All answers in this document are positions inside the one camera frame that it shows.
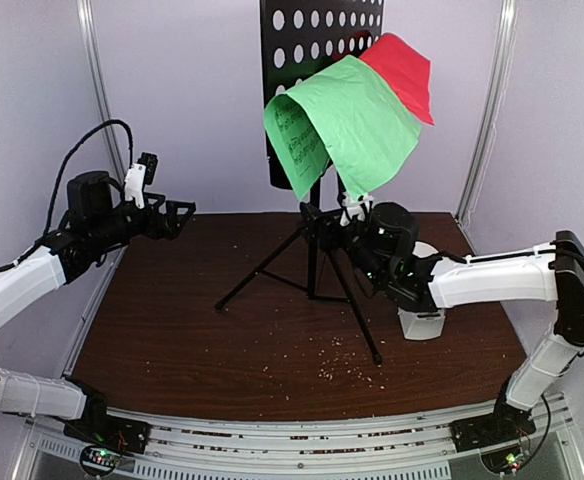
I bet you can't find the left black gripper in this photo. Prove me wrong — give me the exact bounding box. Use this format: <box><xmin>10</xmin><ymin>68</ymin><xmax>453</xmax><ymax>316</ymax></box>
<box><xmin>90</xmin><ymin>191</ymin><xmax>195</xmax><ymax>249</ymax></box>

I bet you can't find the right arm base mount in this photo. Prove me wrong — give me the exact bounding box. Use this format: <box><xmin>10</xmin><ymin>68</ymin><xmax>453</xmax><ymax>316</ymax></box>
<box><xmin>450</xmin><ymin>414</ymin><xmax>536</xmax><ymax>452</ymax></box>

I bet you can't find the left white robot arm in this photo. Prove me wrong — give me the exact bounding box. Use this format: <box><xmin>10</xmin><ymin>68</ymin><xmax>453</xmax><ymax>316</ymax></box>
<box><xmin>0</xmin><ymin>163</ymin><xmax>196</xmax><ymax>444</ymax></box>

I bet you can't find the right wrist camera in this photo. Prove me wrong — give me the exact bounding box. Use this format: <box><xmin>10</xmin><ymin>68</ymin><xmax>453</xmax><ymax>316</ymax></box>
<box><xmin>339</xmin><ymin>192</ymin><xmax>374</xmax><ymax>227</ymax></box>

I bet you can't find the aluminium frame post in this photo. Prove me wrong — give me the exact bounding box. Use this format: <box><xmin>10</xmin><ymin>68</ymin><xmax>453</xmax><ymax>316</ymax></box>
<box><xmin>76</xmin><ymin>0</ymin><xmax>128</xmax><ymax>184</ymax></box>
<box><xmin>456</xmin><ymin>0</ymin><xmax>518</xmax><ymax>228</ymax></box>

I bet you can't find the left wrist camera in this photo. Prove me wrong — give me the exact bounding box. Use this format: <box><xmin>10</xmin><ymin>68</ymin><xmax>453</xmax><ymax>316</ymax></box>
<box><xmin>123</xmin><ymin>152</ymin><xmax>158</xmax><ymax>209</ymax></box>

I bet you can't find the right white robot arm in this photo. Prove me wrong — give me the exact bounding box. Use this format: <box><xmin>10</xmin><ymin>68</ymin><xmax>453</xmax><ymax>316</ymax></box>
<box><xmin>300</xmin><ymin>202</ymin><xmax>584</xmax><ymax>442</ymax></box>

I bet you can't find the aluminium front rail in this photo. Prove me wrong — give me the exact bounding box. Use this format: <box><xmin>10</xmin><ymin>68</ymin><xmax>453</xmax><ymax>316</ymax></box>
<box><xmin>21</xmin><ymin>394</ymin><xmax>584</xmax><ymax>480</ymax></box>

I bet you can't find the red paper sheet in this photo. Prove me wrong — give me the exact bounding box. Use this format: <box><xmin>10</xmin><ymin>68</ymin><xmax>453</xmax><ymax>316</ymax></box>
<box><xmin>360</xmin><ymin>33</ymin><xmax>435</xmax><ymax>126</ymax></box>

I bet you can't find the right aluminium frame post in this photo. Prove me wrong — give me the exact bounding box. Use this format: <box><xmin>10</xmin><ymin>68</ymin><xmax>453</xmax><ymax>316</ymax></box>
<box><xmin>456</xmin><ymin>0</ymin><xmax>518</xmax><ymax>228</ymax></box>

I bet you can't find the green paper sheet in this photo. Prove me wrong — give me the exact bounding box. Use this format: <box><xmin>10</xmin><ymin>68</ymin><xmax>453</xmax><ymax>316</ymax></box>
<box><xmin>264</xmin><ymin>55</ymin><xmax>421</xmax><ymax>201</ymax></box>

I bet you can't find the left aluminium frame post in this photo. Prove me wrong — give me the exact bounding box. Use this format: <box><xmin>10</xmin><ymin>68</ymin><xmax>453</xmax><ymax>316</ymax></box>
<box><xmin>76</xmin><ymin>0</ymin><xmax>128</xmax><ymax>184</ymax></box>

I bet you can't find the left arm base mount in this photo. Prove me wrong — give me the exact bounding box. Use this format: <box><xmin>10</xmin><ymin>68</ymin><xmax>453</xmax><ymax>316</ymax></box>
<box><xmin>62</xmin><ymin>416</ymin><xmax>151</xmax><ymax>454</ymax></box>

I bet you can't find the orange and white bowl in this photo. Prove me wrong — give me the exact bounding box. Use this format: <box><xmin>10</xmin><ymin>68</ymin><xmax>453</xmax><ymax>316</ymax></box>
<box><xmin>413</xmin><ymin>241</ymin><xmax>438</xmax><ymax>258</ymax></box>

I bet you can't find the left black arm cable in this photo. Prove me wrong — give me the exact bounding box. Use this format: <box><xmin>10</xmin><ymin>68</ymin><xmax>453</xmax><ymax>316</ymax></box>
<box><xmin>44</xmin><ymin>118</ymin><xmax>136</xmax><ymax>236</ymax></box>

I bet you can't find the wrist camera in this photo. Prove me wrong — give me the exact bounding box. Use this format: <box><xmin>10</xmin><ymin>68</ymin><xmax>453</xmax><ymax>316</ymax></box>
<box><xmin>123</xmin><ymin>152</ymin><xmax>158</xmax><ymax>209</ymax></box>
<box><xmin>339</xmin><ymin>192</ymin><xmax>374</xmax><ymax>227</ymax></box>

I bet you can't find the grey metronome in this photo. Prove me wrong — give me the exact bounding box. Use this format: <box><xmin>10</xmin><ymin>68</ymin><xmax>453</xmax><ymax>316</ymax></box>
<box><xmin>398</xmin><ymin>308</ymin><xmax>446</xmax><ymax>341</ymax></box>

